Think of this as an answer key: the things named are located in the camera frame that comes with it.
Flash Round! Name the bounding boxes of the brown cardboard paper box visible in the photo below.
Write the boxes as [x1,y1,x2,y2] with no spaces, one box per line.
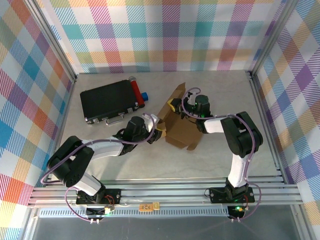
[156,82,202,151]

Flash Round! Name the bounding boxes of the red cylinder tube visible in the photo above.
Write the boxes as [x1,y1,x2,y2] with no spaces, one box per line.
[128,76,146,109]

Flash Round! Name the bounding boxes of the black carrying case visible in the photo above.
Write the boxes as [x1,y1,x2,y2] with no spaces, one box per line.
[79,79,140,126]

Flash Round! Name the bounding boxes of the small yellow circuit board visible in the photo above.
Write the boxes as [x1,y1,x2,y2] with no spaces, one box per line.
[139,201,160,212]

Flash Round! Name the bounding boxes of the grey metal sheet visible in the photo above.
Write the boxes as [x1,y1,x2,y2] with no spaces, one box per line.
[23,216,310,240]

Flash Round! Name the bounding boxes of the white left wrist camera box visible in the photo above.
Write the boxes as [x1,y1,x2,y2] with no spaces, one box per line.
[143,113,160,133]

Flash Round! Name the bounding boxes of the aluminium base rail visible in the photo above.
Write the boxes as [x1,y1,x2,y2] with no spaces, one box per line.
[27,176,305,208]

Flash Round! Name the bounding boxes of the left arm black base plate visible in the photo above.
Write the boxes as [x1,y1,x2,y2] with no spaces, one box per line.
[76,188,122,206]

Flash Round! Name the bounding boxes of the aluminium side rail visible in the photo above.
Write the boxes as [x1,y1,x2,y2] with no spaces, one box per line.
[248,71,287,185]
[43,74,78,187]

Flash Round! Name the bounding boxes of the grey slotted cable duct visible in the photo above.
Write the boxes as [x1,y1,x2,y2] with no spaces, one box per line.
[37,208,231,218]

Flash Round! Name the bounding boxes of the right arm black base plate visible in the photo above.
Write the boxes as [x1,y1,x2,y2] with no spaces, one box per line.
[208,186,255,204]

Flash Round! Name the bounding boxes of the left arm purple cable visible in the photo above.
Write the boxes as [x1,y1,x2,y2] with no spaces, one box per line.
[40,112,161,222]

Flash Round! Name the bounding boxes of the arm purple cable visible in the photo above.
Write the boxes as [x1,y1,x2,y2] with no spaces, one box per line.
[40,112,161,222]
[181,87,262,222]

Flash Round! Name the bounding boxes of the aluminium corner post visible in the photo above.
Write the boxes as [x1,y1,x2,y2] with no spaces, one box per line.
[24,0,77,82]
[249,0,298,76]

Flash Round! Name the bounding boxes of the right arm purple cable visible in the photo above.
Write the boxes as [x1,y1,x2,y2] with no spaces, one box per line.
[181,87,262,222]

